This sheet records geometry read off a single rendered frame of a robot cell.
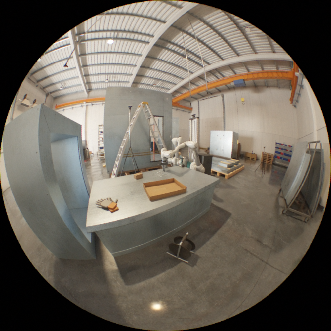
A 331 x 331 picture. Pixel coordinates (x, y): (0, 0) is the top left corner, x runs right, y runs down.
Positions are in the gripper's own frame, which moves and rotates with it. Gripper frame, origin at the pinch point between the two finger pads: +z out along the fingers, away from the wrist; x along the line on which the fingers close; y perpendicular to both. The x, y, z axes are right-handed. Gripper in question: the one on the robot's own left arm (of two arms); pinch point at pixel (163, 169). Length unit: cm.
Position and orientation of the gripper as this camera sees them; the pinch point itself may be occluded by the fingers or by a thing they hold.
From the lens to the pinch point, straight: 180.3
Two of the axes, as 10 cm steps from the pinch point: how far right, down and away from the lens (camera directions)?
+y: -2.3, 2.6, -9.4
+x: 9.7, 0.6, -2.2
